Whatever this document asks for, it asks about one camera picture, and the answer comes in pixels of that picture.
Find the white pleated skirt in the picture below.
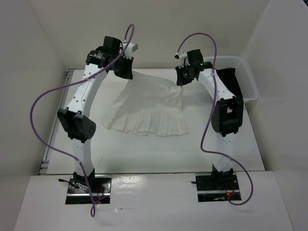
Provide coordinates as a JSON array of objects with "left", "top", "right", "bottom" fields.
[{"left": 101, "top": 71, "right": 188, "bottom": 137}]

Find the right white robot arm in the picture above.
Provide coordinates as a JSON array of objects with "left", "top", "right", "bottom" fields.
[{"left": 175, "top": 49, "right": 244, "bottom": 189}]

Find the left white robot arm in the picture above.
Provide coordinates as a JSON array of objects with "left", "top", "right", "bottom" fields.
[{"left": 57, "top": 36, "right": 138, "bottom": 193}]

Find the black folded skirt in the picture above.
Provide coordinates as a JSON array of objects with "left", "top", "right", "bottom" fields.
[{"left": 216, "top": 68, "right": 243, "bottom": 97}]

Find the white plastic basket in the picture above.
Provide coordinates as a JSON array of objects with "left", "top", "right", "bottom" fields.
[{"left": 199, "top": 56, "right": 259, "bottom": 102}]

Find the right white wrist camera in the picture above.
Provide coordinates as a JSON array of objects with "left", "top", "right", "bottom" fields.
[{"left": 175, "top": 52, "right": 187, "bottom": 66}]

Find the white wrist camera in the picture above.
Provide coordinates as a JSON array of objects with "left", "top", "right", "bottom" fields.
[
  {"left": 175, "top": 52, "right": 187, "bottom": 66},
  {"left": 123, "top": 42, "right": 138, "bottom": 59}
]

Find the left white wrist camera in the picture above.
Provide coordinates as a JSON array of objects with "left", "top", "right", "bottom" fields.
[{"left": 123, "top": 42, "right": 138, "bottom": 59}]

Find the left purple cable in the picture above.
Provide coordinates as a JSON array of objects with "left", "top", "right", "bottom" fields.
[{"left": 30, "top": 24, "right": 135, "bottom": 218}]

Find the purple cable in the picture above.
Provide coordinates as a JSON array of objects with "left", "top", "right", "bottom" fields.
[
  {"left": 30, "top": 24, "right": 135, "bottom": 218},
  {"left": 177, "top": 32, "right": 253, "bottom": 205}
]

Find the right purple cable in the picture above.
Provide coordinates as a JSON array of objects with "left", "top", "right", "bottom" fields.
[{"left": 177, "top": 32, "right": 253, "bottom": 205}]

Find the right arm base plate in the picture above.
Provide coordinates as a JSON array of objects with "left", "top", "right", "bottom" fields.
[{"left": 191, "top": 173, "right": 241, "bottom": 202}]

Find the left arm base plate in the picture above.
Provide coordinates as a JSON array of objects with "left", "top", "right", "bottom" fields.
[{"left": 65, "top": 175, "right": 113, "bottom": 205}]

